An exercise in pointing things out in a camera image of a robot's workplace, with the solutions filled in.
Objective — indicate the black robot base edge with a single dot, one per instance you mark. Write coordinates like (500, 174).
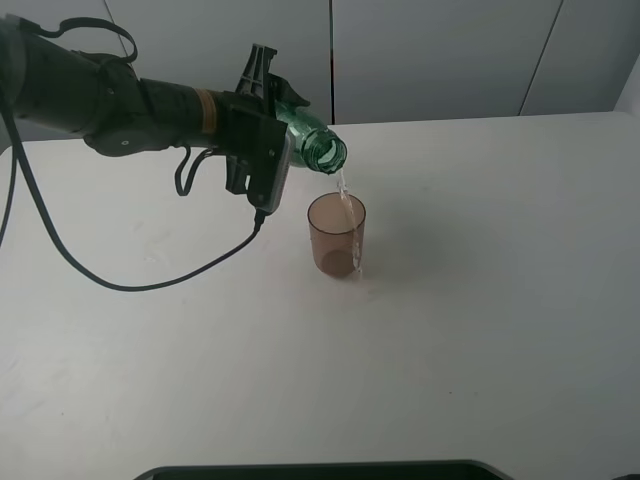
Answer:
(438, 469)

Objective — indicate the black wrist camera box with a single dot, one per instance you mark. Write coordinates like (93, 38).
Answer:
(269, 165)

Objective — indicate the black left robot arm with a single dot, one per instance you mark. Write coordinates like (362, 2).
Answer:
(99, 97)

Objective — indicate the green transparent water bottle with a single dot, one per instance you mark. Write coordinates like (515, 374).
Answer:
(316, 146)

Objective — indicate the pink translucent plastic cup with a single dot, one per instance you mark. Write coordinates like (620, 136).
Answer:
(336, 225)

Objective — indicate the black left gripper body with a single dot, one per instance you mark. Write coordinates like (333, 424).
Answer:
(239, 117)

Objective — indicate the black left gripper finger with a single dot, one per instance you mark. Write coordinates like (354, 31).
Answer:
(255, 80)
(283, 99)

